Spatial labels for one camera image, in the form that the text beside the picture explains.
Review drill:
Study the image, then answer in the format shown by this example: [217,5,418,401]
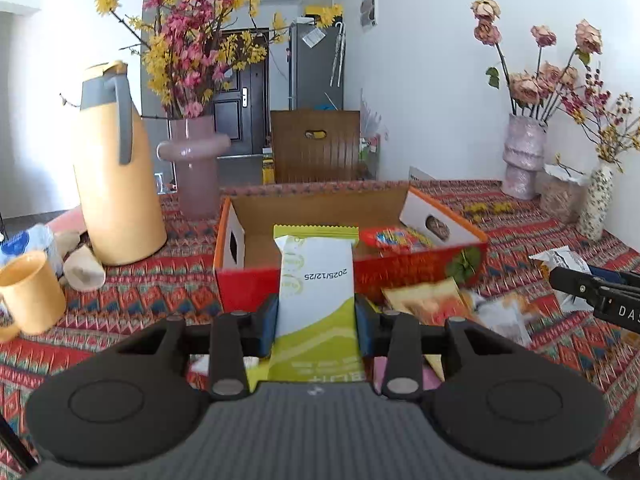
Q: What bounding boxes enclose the green white snack packet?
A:
[247,224,366,390]

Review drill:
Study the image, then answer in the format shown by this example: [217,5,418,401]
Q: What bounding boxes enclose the white chips packet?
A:
[528,245,593,313]

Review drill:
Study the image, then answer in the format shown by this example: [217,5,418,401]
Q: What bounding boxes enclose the white speckled slim vase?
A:
[577,159,614,242]

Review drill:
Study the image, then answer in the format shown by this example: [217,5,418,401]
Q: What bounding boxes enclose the orange yellow snack packet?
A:
[383,278,475,326]

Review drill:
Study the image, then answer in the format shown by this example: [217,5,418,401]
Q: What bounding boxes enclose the white orange snack packet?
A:
[461,289,541,347]

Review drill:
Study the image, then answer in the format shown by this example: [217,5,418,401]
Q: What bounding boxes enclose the red cardboard snack box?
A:
[212,180,490,316]

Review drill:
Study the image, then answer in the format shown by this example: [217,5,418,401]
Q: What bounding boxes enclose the red colourful candy packet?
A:
[359,226,435,255]

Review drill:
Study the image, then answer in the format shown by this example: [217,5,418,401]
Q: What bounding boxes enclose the fallen yellow flower petals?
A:
[462,202,515,224]

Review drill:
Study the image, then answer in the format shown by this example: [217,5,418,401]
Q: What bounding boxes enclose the patterned red tablecloth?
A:
[1,180,639,468]

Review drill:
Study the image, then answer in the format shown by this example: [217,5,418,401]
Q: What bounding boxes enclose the textured pink ceramic vase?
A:
[501,115,547,200]

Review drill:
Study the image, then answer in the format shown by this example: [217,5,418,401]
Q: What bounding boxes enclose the red yellow berry sprigs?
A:
[560,66,639,174]

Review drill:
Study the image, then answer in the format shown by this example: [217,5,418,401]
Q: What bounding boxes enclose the beige crumpled paper cup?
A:
[63,245,106,292]

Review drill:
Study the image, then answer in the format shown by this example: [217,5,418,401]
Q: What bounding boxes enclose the yellow thermos jug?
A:
[74,61,167,266]

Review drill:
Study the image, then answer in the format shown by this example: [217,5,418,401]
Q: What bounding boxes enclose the yellow mug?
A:
[0,250,66,344]

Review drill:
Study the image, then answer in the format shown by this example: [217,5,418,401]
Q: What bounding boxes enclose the pink glass vase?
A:
[156,115,231,219]

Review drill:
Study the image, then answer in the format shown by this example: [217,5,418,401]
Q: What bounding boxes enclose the blue white tissue pack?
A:
[0,224,63,278]

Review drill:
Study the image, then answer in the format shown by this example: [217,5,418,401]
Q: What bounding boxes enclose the brown wooden chair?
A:
[270,110,360,183]

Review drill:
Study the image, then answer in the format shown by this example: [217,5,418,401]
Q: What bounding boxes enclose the dark brown entrance door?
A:
[207,54,269,157]

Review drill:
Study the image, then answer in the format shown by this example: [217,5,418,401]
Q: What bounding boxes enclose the grey refrigerator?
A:
[288,23,345,110]

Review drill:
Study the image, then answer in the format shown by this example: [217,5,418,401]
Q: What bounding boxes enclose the pink yellow blossom branches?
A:
[94,0,291,119]

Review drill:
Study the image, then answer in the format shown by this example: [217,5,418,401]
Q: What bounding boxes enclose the yellow box on refrigerator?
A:
[305,4,344,27]

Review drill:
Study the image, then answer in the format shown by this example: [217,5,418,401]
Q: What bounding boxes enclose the wall electrical panel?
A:
[360,0,378,29]

